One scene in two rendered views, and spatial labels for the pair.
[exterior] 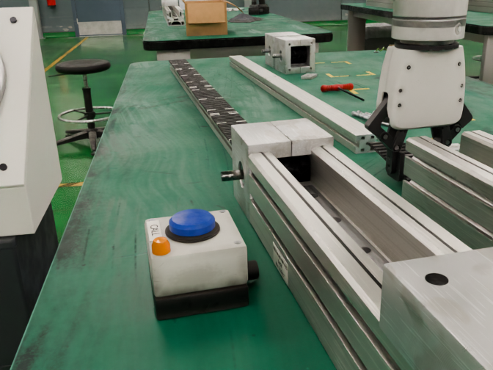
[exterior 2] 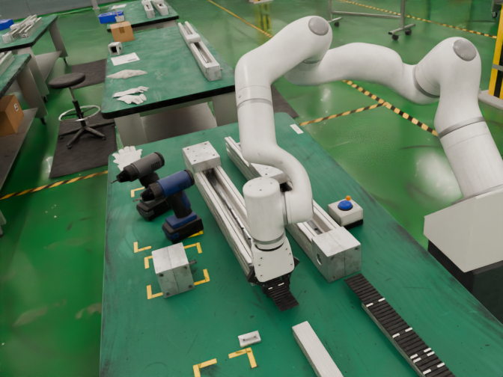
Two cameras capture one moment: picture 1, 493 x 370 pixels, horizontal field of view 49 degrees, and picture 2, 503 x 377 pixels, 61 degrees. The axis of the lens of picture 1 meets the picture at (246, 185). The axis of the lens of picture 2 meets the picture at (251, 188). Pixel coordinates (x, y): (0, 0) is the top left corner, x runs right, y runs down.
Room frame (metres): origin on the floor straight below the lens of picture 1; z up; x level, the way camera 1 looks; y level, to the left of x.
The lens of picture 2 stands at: (1.49, -0.29, 1.62)
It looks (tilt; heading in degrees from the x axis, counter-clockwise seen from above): 32 degrees down; 177
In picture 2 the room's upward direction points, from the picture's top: 9 degrees counter-clockwise
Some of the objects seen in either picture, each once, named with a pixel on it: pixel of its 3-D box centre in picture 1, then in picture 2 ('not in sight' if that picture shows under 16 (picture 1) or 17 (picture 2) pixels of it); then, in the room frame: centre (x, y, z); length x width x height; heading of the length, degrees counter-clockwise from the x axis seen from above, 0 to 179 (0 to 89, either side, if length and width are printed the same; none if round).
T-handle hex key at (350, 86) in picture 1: (348, 92); not in sight; (1.22, -0.24, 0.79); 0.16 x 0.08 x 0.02; 13
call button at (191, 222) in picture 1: (192, 226); (345, 205); (0.42, 0.05, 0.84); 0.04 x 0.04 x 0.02
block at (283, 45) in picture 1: (290, 54); not in sight; (1.59, -0.14, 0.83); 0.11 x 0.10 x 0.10; 104
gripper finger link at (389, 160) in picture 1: (387, 155); (289, 275); (0.66, -0.18, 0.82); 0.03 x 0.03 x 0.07; 13
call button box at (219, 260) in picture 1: (204, 258); (343, 215); (0.42, 0.04, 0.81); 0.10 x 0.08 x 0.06; 103
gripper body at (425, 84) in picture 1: (422, 81); (271, 254); (0.67, -0.22, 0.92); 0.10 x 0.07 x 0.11; 103
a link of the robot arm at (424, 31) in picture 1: (429, 29); (267, 235); (0.67, -0.23, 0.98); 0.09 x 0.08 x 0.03; 103
